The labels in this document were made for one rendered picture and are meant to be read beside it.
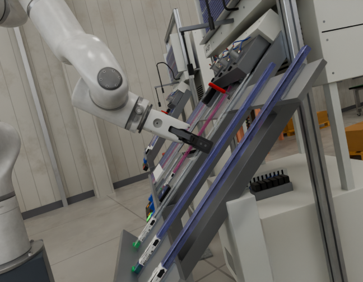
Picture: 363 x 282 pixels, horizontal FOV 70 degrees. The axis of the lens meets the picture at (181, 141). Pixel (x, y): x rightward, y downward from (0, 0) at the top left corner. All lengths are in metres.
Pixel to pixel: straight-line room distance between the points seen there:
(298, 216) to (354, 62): 0.55
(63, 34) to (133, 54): 4.82
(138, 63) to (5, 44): 2.19
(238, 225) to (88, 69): 0.42
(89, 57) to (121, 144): 4.54
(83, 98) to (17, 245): 0.52
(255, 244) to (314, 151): 0.44
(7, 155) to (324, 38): 1.07
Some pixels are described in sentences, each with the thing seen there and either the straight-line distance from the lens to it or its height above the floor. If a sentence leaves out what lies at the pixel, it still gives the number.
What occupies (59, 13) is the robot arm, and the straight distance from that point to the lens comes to 0.69.
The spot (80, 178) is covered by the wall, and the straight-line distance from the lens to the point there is 4.93.
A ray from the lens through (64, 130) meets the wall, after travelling 4.89.
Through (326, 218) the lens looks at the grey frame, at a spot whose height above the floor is 0.58.
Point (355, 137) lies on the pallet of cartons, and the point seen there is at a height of 0.29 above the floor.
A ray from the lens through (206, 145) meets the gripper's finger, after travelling 0.62.
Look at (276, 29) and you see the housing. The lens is 0.97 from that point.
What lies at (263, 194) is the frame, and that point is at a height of 0.64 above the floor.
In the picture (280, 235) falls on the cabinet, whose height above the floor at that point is 0.55.
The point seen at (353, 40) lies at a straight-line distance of 1.10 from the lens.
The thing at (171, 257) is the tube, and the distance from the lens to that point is 0.44.
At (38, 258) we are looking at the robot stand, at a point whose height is 0.70.
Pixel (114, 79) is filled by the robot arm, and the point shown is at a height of 1.10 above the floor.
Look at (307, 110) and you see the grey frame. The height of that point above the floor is 0.93.
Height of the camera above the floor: 1.00
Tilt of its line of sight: 5 degrees down
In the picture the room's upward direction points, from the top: 13 degrees counter-clockwise
